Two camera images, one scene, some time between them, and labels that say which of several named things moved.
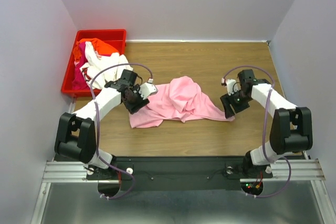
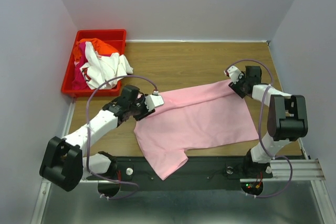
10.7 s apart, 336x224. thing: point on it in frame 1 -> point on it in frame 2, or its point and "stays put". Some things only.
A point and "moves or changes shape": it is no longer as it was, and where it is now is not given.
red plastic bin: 116,38 stays put
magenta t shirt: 79,82 stays put
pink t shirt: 179,99 moves or changes shape
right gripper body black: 239,102 -> 239,87
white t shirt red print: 96,63 stays put
